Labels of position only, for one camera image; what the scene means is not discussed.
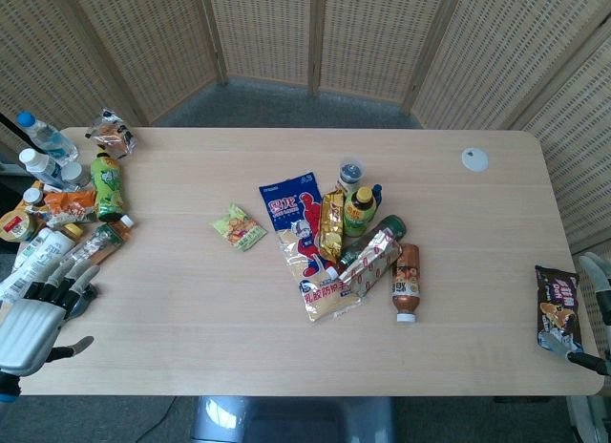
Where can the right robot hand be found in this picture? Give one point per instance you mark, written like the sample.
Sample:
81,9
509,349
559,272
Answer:
602,290

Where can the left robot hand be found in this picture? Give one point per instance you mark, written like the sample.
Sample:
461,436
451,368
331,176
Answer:
28,323

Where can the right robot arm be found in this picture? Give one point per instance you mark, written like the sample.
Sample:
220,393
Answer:
589,419

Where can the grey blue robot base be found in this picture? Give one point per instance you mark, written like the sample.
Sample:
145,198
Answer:
291,421

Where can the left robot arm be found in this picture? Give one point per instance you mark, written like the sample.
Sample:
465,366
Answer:
7,386

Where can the dark chocolate snack package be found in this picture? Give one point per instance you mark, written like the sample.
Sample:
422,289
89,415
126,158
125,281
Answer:
557,304

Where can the white green-print bottle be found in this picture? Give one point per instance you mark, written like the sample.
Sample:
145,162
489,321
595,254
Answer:
33,261

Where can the round can red label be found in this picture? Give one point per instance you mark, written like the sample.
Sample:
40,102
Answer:
16,225

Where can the amber tea bottle white cap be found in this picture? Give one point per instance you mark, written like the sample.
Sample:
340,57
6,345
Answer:
102,240

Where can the orange snack packet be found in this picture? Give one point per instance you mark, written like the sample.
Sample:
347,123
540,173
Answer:
69,205

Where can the small white-cap brown bottle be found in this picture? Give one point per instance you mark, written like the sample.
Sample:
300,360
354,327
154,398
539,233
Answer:
33,196

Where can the small clear plastic bottle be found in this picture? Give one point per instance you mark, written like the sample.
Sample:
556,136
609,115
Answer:
76,175

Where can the white-cap clear water bottle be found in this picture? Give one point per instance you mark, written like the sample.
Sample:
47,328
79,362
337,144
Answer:
40,167

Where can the green label drink bottle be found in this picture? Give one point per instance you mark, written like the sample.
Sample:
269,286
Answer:
108,185

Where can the blue-cap clear water bottle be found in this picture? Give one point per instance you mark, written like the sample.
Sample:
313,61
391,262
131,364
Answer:
48,136

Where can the brown sauce bottle white cap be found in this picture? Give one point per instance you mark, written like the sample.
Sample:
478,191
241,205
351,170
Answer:
406,280

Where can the transparent orange snack bag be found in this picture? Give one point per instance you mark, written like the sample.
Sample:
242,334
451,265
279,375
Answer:
111,132

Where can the dark green-cap bottle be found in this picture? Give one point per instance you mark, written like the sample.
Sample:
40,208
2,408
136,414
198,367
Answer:
392,226

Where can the green snack packet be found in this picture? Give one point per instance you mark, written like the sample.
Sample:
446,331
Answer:
237,227

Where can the silver red-print snack packet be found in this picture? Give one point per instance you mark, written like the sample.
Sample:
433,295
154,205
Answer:
372,266

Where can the yellow-cap green tea bottle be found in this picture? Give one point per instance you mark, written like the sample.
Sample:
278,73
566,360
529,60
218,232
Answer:
359,214

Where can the small cup with blue lid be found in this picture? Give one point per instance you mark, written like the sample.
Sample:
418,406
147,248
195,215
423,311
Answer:
351,172

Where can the gold foil snack packet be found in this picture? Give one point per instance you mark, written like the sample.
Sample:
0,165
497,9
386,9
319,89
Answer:
331,225

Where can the blue red glove package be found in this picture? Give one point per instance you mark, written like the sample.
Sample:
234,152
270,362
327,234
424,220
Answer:
292,223

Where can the woven bamboo folding screen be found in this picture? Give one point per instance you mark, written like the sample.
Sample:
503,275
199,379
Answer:
267,32

